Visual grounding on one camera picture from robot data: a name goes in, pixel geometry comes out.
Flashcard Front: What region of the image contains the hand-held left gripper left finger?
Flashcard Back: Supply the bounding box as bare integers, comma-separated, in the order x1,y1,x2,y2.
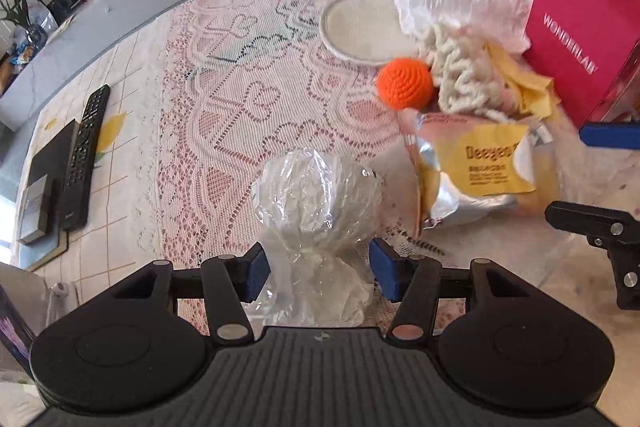
102,242,272,344

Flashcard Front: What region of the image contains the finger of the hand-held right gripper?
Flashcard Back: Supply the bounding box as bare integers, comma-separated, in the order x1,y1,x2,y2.
545,201,640,311
579,121,640,148

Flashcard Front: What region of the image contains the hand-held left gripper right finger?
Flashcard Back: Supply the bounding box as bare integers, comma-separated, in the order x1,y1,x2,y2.
369,238,539,344

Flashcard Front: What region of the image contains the clear plastic bag with white filling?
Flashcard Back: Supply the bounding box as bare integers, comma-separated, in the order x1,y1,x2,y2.
254,148,384,329

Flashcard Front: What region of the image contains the yellow cloth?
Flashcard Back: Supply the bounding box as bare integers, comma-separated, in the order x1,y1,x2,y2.
486,41,559,118

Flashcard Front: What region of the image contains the pink box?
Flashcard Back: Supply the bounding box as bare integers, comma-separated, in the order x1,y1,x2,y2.
522,0,640,128

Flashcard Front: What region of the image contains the yellow and silver snack packet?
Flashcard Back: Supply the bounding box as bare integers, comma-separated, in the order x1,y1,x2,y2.
397,109,562,235

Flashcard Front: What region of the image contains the cream yarn bundle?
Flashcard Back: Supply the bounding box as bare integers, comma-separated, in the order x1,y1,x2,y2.
424,22,512,116

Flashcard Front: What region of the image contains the pink lace tablecloth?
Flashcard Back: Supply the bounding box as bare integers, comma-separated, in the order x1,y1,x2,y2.
157,0,551,338

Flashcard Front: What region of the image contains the orange crocheted ball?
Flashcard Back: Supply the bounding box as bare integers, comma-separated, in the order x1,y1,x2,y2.
376,58,434,110

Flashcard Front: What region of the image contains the small white gadget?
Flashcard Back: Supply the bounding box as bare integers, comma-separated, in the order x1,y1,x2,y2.
50,281,76,308

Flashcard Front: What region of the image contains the black remote control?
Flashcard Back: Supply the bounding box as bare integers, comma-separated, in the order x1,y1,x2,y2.
57,84,112,231

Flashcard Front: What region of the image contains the dark flat tray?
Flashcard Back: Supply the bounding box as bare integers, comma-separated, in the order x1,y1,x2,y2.
21,227,69,271

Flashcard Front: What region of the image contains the black flat box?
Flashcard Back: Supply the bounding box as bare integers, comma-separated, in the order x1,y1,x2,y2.
17,119,81,246

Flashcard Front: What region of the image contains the round white fabric pad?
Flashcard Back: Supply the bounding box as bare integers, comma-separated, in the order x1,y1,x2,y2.
319,0,417,67

